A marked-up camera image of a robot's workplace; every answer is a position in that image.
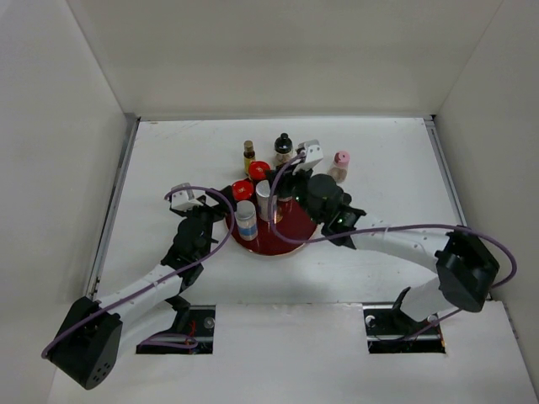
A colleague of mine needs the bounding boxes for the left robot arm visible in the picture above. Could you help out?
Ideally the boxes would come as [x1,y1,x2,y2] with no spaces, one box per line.
[41,185,237,390]

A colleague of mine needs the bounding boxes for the round red lacquer tray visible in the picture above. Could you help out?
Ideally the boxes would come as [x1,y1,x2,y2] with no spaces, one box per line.
[232,188,318,256]

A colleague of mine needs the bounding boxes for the purple cable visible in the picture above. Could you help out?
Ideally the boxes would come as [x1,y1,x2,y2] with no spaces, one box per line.
[267,151,519,338]
[40,185,236,359]

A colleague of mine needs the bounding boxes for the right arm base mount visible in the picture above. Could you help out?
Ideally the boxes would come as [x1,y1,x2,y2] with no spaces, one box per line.
[363,287,446,354]

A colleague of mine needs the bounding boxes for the peppercorn jar blue label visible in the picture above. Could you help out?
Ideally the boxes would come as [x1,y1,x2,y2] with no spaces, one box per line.
[235,200,258,242]

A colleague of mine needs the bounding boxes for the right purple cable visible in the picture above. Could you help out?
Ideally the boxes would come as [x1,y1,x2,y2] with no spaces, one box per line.
[267,151,519,338]

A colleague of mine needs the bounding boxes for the peppercorn jar silver lid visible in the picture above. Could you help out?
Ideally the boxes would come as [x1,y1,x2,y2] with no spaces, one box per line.
[255,180,278,222]

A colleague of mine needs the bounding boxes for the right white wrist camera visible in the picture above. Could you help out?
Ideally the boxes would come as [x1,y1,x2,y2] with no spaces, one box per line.
[293,140,323,174]

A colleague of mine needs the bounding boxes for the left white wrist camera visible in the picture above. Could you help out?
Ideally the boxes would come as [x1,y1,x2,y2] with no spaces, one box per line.
[165,183,203,211]

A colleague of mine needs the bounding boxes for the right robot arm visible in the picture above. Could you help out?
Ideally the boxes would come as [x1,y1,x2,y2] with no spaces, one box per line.
[266,167,499,333]

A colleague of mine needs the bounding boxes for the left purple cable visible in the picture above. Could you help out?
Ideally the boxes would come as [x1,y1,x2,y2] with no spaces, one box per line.
[40,185,236,359]

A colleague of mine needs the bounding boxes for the pink-cap spice shaker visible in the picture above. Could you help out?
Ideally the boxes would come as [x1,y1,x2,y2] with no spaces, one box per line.
[328,151,350,183]

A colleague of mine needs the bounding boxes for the red-lid chili sauce jar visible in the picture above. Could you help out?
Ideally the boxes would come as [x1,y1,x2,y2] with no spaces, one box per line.
[232,179,254,202]

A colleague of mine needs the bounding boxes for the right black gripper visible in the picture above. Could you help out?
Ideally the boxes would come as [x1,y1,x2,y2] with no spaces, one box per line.
[265,160,323,225]

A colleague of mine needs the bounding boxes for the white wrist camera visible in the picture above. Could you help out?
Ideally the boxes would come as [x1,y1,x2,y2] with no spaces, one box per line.
[165,183,203,211]
[293,140,323,174]

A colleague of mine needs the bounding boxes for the small yellow-label oil bottle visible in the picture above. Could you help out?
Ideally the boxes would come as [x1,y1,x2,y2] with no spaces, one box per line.
[243,140,256,175]

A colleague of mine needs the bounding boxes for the black-cap spice bottle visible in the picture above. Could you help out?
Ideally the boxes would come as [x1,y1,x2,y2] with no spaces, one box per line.
[274,133,293,166]

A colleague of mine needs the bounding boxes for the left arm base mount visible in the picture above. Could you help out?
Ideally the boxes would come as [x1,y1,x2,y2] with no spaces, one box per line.
[136,296,216,355]

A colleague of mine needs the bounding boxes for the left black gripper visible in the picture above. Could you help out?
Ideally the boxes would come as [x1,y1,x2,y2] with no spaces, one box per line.
[178,186,235,259]

